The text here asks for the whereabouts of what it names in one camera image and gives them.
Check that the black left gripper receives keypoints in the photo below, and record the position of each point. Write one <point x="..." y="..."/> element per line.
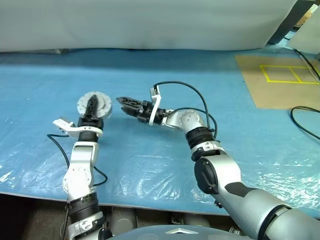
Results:
<point x="89" y="122"/>

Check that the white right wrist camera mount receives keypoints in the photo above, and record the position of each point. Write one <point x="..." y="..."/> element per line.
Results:
<point x="155" y="107"/>

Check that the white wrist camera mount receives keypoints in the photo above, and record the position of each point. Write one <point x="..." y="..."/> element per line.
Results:
<point x="155" y="107"/>
<point x="62" y="124"/>

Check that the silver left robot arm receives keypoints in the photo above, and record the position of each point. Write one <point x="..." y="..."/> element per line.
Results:
<point x="80" y="172"/>

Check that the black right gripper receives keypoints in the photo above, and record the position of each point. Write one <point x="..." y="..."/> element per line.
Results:
<point x="145" y="112"/>

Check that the round silver metal disc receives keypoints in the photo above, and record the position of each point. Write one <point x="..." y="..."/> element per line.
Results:
<point x="106" y="103"/>

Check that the grey rounded cylinder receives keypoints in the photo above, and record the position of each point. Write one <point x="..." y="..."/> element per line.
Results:
<point x="122" y="218"/>
<point x="198" y="221"/>

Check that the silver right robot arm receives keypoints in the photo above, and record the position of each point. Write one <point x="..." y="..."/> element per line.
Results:
<point x="225" y="172"/>

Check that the yellow tape grid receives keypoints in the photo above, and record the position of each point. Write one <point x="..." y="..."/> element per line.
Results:
<point x="282" y="81"/>

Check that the grey robot torso silver emblem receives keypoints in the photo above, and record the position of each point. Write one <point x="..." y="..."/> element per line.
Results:
<point x="162" y="234"/>

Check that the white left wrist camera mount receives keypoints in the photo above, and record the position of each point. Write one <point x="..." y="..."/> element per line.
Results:
<point x="62" y="124"/>

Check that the brown cardboard box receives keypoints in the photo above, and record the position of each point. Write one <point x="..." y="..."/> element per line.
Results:
<point x="307" y="18"/>

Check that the white backdrop board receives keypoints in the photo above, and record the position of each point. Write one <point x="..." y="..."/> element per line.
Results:
<point x="150" y="22"/>

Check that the white flat panel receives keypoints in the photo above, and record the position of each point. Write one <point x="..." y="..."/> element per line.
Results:
<point x="305" y="37"/>

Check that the brown cardboard sheet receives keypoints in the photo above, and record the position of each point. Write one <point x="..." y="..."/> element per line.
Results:
<point x="270" y="95"/>

